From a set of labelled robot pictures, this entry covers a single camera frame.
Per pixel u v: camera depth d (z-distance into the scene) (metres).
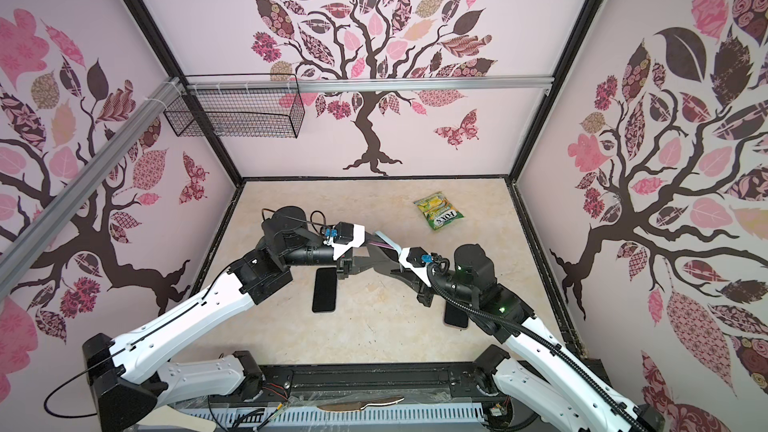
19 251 0.50
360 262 0.53
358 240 0.48
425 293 0.58
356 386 0.74
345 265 0.53
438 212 1.07
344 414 0.70
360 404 0.71
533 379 0.57
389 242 0.57
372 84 0.93
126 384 0.39
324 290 0.90
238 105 0.95
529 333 0.46
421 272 0.54
